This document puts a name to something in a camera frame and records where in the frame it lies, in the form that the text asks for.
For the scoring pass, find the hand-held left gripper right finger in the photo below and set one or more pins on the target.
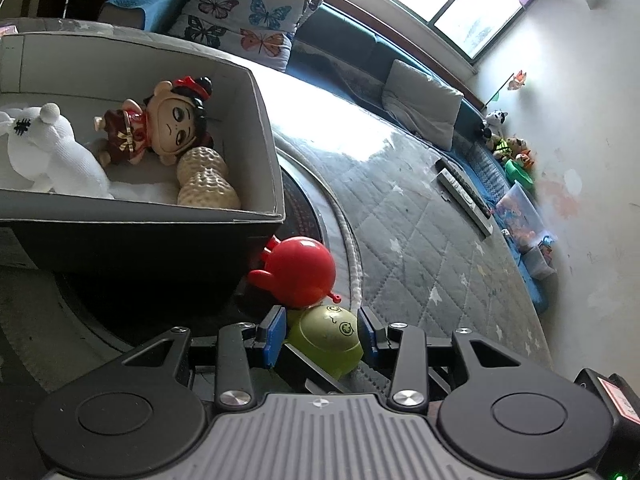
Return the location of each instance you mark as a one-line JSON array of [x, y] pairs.
[[365, 335]]

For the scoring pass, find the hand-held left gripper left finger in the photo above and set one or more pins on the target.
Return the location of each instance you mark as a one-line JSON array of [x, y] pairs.
[[276, 335]]

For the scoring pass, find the green round toy figure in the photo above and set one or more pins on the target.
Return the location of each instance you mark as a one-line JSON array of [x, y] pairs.
[[325, 345]]

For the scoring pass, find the red round toy figure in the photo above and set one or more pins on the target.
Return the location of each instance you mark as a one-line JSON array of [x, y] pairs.
[[300, 270]]

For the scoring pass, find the grey cardboard box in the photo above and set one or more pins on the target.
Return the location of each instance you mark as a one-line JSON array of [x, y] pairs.
[[150, 245]]

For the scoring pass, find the beige peanut toy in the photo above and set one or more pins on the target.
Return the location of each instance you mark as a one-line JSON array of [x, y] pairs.
[[205, 180]]

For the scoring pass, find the red-dressed doll figure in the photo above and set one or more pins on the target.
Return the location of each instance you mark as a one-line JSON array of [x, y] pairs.
[[170, 120]]

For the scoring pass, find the white plush rabbit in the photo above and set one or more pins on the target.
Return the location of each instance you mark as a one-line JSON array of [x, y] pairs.
[[55, 160]]

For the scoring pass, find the quilted star-print desktop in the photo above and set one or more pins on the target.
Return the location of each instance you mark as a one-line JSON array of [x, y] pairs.
[[425, 260]]

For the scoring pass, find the grey remote control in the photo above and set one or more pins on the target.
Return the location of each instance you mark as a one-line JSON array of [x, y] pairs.
[[467, 205]]

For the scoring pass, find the black remote control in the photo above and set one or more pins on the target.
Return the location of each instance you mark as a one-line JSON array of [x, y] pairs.
[[462, 185]]

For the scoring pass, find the small grey pouch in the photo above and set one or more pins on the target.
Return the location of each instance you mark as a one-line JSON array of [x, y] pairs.
[[539, 262]]

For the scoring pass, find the clear plastic storage box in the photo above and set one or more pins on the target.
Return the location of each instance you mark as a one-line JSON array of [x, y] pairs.
[[520, 215]]

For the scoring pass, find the green plastic bowl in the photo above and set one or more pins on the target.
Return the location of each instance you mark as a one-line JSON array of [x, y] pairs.
[[519, 175]]

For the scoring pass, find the orange plush toy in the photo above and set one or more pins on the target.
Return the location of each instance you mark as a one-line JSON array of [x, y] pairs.
[[525, 161]]

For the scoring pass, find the plain white pillow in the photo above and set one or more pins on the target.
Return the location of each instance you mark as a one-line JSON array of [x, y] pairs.
[[425, 100]]

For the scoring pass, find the black and white plush toy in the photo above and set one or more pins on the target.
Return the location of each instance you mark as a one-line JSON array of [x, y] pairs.
[[495, 122]]

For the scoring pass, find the orange pinwheel on stick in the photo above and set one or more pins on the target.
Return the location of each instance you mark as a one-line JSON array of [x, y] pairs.
[[517, 81]]

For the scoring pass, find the blue sofa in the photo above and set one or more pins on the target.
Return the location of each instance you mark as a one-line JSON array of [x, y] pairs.
[[345, 35]]

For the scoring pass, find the large butterfly print pillow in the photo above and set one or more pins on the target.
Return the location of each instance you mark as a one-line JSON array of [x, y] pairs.
[[240, 15]]

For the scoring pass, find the window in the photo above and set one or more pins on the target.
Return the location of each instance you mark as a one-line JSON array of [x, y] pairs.
[[450, 0]]

